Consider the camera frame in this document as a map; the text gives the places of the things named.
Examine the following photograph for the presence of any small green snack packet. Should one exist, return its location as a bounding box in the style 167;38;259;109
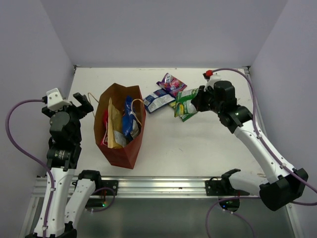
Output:
174;88;199;117

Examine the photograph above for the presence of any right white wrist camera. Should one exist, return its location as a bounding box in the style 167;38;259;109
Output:
203;70;222;92

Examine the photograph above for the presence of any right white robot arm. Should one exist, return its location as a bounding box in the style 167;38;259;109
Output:
191;81;309;211

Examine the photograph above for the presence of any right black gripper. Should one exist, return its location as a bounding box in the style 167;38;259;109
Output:
191;85;223;115

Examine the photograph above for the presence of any green snack bag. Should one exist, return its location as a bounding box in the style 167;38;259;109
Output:
169;100;198;122

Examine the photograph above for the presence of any tan popcorn chips bag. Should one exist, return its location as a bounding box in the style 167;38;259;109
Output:
107;98;127;149

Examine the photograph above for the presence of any small dark blue snack bag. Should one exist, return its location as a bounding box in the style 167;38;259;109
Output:
143;89;175;114

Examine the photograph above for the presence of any purple candy bag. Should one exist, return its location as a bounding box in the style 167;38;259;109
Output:
157;73;187;98

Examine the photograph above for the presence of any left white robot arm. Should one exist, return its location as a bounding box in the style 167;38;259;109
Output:
28;88;103;238

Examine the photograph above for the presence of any pink Real chips bag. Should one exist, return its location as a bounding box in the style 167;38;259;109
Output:
101;110;108;146

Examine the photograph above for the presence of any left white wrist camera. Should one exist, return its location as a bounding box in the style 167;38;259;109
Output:
43;88;71;111

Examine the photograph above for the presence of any aluminium mounting rail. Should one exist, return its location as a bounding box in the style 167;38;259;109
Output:
34;176;290;198

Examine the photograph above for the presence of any red paper bag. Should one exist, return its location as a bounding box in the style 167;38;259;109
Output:
94;83;146;169

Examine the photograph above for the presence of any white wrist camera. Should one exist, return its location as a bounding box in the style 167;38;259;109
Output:
203;70;222;92
43;88;71;111

